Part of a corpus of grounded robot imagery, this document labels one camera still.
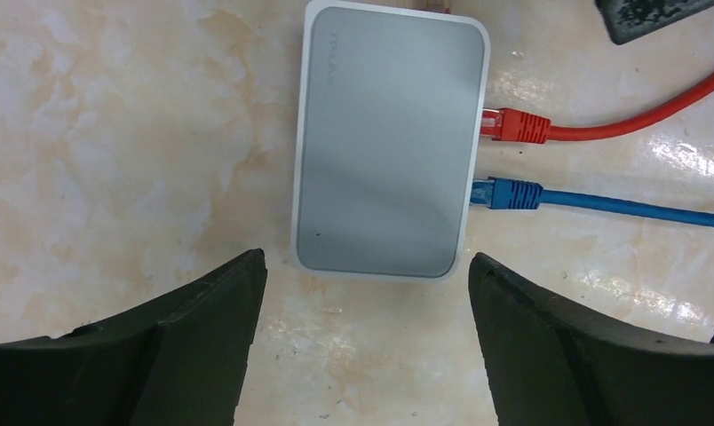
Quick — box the white network switch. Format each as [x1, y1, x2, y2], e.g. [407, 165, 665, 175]
[291, 1, 490, 281]

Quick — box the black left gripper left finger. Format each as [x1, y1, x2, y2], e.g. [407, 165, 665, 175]
[0, 249, 267, 425]

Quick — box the red ethernet cable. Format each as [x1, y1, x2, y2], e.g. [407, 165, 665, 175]
[424, 0, 714, 146]

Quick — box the blue ethernet cable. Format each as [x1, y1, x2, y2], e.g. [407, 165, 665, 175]
[470, 177, 714, 231]

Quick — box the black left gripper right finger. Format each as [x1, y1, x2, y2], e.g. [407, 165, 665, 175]
[468, 253, 714, 425]

